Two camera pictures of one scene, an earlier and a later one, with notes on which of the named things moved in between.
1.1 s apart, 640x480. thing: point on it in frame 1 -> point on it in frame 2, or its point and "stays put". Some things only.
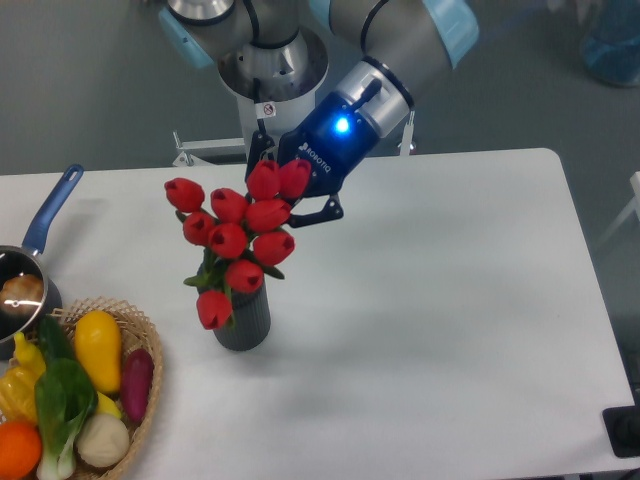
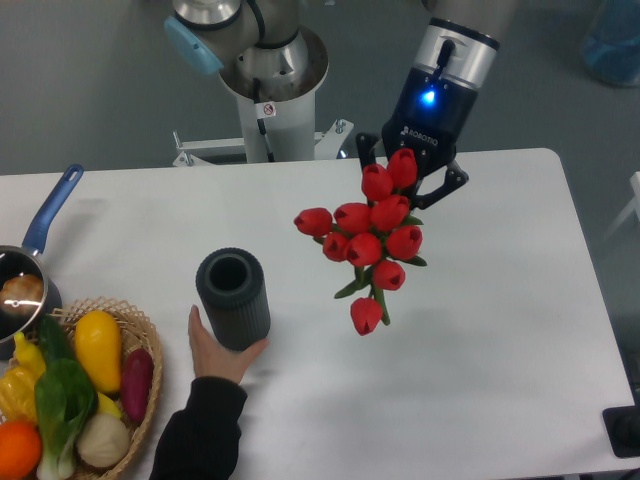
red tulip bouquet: x=241 y=235 -> x=373 y=238
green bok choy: x=65 y=399 stays put
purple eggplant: x=137 y=380 stays put
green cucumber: x=54 y=339 stays put
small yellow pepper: x=28 y=356 stays put
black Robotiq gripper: x=332 y=137 -> x=429 y=118
